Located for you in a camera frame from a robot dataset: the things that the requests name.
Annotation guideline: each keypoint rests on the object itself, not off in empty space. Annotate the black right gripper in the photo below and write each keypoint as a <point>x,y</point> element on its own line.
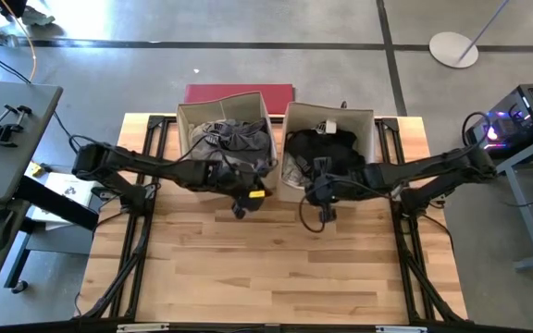
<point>329,187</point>

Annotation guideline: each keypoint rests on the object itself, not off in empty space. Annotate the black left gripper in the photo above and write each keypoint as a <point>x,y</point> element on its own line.
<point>243,182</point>

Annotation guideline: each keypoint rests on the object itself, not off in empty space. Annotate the large black garment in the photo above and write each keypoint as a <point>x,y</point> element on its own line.
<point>322,143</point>

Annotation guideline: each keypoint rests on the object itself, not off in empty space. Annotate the white black patterned garment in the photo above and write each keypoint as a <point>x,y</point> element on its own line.
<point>292,173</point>

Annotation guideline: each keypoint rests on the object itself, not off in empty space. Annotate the dark grey Puma underwear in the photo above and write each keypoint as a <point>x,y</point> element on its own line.
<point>243,139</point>

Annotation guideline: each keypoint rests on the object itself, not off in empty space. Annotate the beige fabric bin with divider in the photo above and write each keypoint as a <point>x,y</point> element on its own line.
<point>202,111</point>

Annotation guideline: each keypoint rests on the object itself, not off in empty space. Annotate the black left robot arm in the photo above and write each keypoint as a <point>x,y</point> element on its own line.
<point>155,166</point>

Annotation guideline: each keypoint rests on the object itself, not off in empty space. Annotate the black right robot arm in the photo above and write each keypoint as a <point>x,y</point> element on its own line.
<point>424,168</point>

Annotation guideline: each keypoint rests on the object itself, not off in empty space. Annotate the red flat board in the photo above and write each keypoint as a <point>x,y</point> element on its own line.
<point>276,94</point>

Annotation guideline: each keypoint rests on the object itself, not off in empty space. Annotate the white floor stand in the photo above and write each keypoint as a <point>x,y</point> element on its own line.
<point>451,51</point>

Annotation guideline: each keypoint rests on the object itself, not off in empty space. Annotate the black desk crossbeam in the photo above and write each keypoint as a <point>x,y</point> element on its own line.
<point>58,203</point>

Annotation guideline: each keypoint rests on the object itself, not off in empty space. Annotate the small yellow object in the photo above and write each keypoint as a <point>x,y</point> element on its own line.
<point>38,169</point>

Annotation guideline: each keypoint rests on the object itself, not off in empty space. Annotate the black clamp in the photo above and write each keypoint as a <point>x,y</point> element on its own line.
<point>3,131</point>

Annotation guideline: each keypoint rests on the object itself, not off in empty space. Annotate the person's shoe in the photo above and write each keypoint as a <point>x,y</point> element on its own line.
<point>3,39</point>
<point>37,17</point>

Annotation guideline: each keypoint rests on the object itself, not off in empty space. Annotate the person's leg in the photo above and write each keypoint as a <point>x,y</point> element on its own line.
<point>12,5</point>

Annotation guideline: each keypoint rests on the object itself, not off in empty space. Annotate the silver metal bracket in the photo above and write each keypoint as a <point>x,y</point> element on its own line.
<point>400,329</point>
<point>142,328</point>

